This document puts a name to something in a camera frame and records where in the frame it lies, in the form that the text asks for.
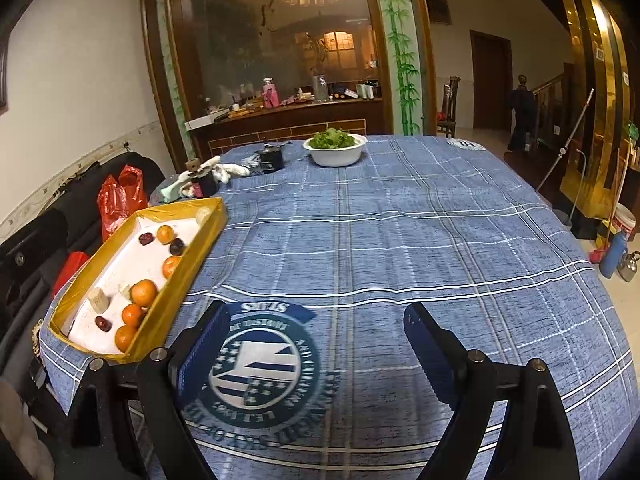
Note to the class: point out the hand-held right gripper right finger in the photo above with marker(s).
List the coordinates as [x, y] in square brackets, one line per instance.
[430, 355]

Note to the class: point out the white bowl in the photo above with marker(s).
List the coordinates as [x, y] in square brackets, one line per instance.
[335, 156]

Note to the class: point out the steel kettle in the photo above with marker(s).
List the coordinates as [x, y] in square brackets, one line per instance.
[629, 266]

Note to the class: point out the red date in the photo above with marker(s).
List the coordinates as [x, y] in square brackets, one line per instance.
[145, 238]
[102, 323]

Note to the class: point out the glass pitcher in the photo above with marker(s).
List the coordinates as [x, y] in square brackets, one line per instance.
[320, 89]

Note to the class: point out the dark purple passion fruit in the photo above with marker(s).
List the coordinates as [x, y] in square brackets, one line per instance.
[176, 246]

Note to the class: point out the yellow foam tray box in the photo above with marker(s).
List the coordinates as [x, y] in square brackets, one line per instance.
[120, 260]

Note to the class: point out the pink bottle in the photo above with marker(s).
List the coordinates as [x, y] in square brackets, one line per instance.
[270, 94]

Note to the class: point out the green lettuce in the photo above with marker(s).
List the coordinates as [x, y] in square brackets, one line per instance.
[332, 139]

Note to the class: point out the large orange mandarin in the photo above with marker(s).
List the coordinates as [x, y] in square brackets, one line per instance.
[171, 266]

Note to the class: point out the small orange mandarin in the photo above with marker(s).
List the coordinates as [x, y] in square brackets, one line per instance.
[125, 337]

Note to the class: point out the black box with pink label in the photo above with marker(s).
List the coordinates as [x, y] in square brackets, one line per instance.
[206, 184]

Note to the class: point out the wooden chair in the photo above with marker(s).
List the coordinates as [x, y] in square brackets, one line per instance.
[448, 105]

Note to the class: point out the brown wooden door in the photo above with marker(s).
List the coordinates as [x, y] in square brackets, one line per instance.
[491, 80]

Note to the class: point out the white glove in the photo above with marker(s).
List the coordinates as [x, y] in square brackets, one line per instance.
[230, 169]

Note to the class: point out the blue thermos bottle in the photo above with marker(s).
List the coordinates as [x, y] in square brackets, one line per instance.
[612, 255]

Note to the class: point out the metal mop stick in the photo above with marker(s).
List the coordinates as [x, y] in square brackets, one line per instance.
[570, 140]

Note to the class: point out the white bucket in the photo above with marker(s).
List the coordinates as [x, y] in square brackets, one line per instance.
[624, 222]

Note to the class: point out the beige cloth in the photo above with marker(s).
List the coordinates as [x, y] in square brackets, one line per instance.
[20, 430]

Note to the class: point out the black battery box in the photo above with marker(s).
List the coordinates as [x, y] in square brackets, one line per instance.
[272, 159]

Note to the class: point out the wooden counter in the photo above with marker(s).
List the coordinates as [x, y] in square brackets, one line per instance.
[300, 115]

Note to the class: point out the white flat box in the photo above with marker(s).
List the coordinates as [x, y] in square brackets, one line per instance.
[200, 122]

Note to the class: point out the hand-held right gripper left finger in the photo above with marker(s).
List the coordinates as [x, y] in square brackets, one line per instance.
[205, 350]

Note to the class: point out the red paper bag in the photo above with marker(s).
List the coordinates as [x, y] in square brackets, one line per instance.
[72, 272]

